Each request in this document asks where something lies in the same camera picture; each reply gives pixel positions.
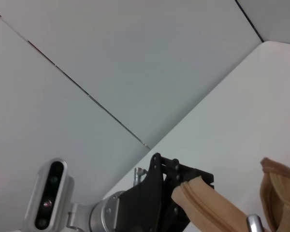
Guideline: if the silver metal zipper pull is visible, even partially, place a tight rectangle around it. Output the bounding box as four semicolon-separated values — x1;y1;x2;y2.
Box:
246;213;265;232

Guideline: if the khaki canvas food bag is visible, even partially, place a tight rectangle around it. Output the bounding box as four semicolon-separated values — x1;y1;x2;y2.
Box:
171;157;290;232

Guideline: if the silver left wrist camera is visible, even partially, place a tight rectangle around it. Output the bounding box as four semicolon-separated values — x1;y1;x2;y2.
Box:
25;158;90;232

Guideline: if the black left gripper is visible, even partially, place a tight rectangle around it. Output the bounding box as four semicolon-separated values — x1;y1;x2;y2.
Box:
114;152;215;232

